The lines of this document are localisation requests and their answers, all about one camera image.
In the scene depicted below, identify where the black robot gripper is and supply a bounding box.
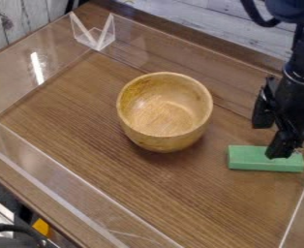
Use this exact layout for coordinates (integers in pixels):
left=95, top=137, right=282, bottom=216
left=251, top=64, right=304, bottom=159

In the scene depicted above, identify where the green rectangular block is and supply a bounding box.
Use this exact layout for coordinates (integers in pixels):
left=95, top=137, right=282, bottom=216
left=227, top=145, right=304, bottom=172

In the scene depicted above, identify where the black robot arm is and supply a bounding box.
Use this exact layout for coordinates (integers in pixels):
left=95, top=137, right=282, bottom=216
left=250, top=0, right=304, bottom=159

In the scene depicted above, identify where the brown wooden bowl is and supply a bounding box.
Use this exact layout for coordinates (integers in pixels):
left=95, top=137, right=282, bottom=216
left=115, top=72, right=213, bottom=153

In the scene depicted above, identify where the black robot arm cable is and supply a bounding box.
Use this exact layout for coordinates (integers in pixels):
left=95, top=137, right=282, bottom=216
left=238, top=0, right=282, bottom=28

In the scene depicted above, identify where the clear acrylic corner bracket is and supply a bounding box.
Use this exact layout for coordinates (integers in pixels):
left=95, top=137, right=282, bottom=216
left=67, top=12, right=115, bottom=51

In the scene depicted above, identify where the clear acrylic tray wall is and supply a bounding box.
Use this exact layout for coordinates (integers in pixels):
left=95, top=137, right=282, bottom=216
left=0, top=122, right=183, bottom=248

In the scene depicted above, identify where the black cable bottom left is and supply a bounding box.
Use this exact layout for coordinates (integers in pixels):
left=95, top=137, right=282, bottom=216
left=0, top=222, right=47, bottom=248

